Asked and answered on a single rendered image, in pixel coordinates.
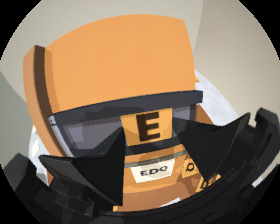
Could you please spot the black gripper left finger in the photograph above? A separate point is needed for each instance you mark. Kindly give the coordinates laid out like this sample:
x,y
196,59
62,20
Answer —
x,y
102,169

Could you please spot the brown wooden easel board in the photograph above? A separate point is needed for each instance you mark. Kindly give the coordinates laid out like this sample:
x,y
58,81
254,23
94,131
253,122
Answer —
x,y
78,87

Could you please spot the white paper ticket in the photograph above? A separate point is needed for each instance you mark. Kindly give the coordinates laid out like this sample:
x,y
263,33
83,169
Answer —
x,y
153,172

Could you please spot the grey cylindrical container with orange lid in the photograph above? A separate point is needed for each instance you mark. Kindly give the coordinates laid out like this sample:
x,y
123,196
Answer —
x,y
42,177

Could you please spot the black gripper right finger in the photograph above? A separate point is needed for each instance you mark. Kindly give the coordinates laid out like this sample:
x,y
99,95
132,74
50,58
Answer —
x,y
208,144

